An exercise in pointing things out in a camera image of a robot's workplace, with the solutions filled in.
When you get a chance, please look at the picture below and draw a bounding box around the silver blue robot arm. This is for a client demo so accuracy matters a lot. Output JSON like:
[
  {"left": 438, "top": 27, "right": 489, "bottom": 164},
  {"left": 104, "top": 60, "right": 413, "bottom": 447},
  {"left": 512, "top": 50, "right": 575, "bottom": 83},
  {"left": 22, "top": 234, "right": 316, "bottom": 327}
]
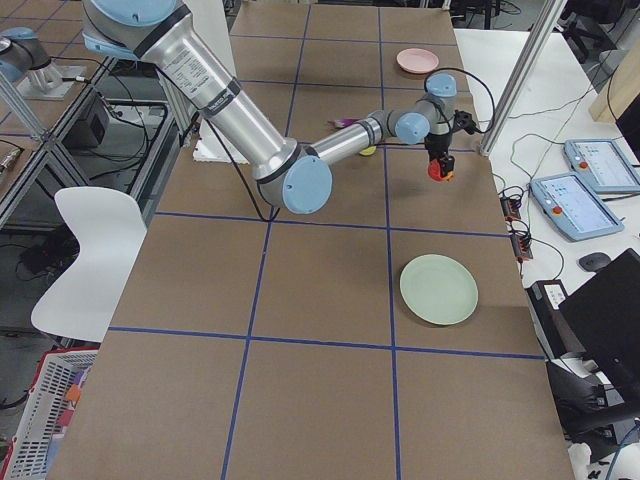
[{"left": 83, "top": 1, "right": 457, "bottom": 214}]

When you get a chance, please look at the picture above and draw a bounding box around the black computer mouse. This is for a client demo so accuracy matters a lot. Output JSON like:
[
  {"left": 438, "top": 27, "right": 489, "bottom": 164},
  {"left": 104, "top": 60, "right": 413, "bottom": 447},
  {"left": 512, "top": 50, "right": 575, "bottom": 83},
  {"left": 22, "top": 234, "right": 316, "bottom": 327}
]
[{"left": 578, "top": 252, "right": 611, "bottom": 272}]

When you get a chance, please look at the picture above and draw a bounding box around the far teach pendant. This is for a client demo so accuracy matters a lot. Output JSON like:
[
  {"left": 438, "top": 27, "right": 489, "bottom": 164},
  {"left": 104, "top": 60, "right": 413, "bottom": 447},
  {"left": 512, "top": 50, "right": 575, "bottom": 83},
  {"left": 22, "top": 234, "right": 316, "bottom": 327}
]
[{"left": 564, "top": 139, "right": 639, "bottom": 194}]

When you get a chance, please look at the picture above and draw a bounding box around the aluminium frame post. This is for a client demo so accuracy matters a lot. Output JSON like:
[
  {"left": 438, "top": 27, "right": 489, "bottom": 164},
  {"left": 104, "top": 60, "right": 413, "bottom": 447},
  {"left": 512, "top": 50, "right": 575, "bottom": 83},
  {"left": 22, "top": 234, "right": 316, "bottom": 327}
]
[{"left": 479, "top": 0, "right": 567, "bottom": 157}]

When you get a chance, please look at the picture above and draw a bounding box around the purple eggplant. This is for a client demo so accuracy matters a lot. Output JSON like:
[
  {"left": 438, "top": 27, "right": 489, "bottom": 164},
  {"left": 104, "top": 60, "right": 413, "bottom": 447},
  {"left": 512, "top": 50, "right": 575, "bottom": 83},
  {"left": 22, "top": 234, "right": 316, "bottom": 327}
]
[{"left": 327, "top": 118, "right": 358, "bottom": 129}]

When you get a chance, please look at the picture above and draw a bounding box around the peach fruit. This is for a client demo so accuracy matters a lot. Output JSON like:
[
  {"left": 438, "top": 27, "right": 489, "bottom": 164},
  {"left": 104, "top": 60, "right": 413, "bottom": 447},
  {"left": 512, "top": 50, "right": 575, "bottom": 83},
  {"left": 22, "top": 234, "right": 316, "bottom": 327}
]
[{"left": 359, "top": 146, "right": 376, "bottom": 156}]

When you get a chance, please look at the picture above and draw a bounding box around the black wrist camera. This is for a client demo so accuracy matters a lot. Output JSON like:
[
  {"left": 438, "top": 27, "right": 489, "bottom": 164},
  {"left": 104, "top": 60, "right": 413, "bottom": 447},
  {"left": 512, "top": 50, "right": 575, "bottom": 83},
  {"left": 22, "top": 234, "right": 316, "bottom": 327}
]
[{"left": 453, "top": 110, "right": 478, "bottom": 135}]

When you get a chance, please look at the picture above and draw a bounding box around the near teach pendant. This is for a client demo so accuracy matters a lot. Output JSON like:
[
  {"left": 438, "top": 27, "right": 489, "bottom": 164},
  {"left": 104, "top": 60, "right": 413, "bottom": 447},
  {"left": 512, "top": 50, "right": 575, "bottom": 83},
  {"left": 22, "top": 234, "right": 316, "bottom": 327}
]
[{"left": 530, "top": 172, "right": 624, "bottom": 241}]

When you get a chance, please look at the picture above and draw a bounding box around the white chair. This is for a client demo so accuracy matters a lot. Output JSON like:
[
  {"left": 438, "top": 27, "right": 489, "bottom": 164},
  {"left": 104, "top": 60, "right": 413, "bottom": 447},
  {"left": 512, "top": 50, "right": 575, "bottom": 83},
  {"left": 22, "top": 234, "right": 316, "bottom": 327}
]
[{"left": 31, "top": 186, "right": 147, "bottom": 343}]

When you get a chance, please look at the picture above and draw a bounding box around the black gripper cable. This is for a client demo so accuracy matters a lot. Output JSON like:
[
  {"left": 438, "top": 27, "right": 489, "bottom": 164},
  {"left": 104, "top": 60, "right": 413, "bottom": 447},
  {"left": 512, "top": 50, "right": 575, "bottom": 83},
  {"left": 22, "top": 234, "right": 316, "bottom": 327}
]
[{"left": 424, "top": 68, "right": 497, "bottom": 135}]

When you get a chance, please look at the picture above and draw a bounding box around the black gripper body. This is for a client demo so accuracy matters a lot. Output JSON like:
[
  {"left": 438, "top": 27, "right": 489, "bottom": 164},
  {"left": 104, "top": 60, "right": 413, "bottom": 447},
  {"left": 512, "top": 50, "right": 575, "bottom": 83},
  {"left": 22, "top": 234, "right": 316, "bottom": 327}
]
[{"left": 425, "top": 133, "right": 451, "bottom": 159}]

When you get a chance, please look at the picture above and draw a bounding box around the pink plate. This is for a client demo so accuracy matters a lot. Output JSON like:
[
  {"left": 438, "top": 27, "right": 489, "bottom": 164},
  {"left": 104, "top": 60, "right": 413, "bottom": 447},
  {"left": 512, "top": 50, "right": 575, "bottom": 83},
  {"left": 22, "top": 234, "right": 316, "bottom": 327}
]
[{"left": 396, "top": 48, "right": 439, "bottom": 75}]

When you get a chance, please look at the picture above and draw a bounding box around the green plate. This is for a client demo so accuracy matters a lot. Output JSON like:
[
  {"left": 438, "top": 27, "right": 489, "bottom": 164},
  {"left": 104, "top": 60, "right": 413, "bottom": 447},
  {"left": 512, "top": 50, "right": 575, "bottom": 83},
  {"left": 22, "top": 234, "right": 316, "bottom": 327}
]
[{"left": 399, "top": 254, "right": 479, "bottom": 326}]

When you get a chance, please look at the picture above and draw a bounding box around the red pomegranate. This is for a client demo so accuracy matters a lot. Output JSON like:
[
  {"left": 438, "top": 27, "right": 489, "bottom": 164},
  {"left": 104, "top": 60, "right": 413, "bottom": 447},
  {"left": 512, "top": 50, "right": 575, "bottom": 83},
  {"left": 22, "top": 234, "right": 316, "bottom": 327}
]
[{"left": 427, "top": 159, "right": 453, "bottom": 182}]

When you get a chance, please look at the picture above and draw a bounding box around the white plastic basket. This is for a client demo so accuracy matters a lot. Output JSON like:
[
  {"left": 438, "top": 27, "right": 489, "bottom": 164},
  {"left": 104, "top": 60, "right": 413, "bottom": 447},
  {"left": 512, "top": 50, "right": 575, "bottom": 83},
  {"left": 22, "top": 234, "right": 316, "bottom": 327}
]
[{"left": 1, "top": 347, "right": 98, "bottom": 479}]

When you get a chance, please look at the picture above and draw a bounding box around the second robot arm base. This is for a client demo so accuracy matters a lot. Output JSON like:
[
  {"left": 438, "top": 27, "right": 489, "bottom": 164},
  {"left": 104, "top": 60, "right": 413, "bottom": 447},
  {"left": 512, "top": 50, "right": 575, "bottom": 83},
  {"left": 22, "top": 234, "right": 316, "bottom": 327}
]
[{"left": 1, "top": 27, "right": 86, "bottom": 101}]

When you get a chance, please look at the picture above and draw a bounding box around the teach pendant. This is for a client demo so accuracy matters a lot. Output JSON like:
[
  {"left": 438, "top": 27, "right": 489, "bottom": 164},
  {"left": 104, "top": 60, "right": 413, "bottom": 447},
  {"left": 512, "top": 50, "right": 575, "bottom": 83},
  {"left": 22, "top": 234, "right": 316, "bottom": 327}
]
[
  {"left": 564, "top": 139, "right": 639, "bottom": 194},
  {"left": 530, "top": 172, "right": 624, "bottom": 241}
]

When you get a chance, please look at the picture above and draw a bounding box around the orange terminal block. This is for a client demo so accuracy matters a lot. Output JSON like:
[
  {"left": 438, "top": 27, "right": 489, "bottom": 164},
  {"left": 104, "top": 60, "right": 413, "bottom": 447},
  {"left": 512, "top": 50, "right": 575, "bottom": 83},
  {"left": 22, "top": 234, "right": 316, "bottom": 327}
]
[{"left": 500, "top": 196, "right": 522, "bottom": 221}]

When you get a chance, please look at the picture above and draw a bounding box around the black laptop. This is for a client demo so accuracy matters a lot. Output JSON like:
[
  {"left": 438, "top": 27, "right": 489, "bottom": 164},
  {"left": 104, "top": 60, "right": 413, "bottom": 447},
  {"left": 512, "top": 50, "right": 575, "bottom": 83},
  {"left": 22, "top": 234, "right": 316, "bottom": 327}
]
[{"left": 560, "top": 248, "right": 639, "bottom": 396}]

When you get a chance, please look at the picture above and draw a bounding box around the black power adapter box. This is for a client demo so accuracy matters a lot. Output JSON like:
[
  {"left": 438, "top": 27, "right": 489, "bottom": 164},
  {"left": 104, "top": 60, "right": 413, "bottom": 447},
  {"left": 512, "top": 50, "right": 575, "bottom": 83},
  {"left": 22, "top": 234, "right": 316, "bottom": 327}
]
[{"left": 63, "top": 99, "right": 109, "bottom": 149}]

